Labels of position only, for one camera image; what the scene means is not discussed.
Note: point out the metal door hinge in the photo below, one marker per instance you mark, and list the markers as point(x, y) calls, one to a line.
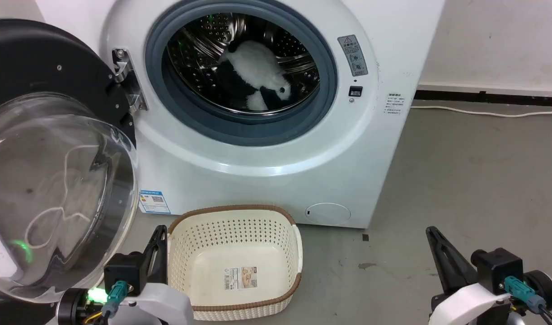
point(128, 79)

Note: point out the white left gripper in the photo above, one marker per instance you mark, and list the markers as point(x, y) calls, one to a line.
point(163, 304)

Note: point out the blue energy label sticker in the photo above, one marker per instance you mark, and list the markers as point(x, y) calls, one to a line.
point(154, 201)

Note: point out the grey warning sticker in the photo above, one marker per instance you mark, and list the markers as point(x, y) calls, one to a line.
point(353, 55)

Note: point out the black door latch slot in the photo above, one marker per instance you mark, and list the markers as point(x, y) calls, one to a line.
point(355, 91)

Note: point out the stainless steel drum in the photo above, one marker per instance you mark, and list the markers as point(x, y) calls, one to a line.
point(199, 49)

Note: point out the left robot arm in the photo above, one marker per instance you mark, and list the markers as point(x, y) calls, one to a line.
point(75, 309)

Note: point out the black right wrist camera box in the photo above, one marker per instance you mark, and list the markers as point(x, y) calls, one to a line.
point(499, 268)

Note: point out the round white filter cover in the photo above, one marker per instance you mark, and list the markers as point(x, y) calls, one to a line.
point(327, 213)

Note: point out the white front-load washing machine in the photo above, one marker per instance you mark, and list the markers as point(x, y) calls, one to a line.
point(267, 180)

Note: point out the black baseboard strip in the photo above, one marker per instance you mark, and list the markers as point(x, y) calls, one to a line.
point(484, 97)

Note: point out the black washing machine door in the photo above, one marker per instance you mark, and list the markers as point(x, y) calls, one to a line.
point(41, 63)

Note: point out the black and white panda plush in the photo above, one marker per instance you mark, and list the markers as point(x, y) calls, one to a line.
point(258, 67)

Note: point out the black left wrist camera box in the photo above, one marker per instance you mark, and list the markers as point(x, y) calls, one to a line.
point(124, 271)

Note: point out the small printed text sticker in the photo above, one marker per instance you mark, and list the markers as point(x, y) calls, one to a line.
point(395, 104)

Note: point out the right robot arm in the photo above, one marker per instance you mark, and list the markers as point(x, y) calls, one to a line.
point(543, 286)

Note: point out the paper label in basket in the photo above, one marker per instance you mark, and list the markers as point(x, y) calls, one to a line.
point(241, 277)

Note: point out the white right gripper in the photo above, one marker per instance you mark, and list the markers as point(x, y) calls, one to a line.
point(465, 304)

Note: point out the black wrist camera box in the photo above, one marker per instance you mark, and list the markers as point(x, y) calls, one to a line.
point(499, 268)
point(124, 271)

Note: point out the cream laundry basket brown rim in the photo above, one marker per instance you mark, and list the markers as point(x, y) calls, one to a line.
point(231, 266)

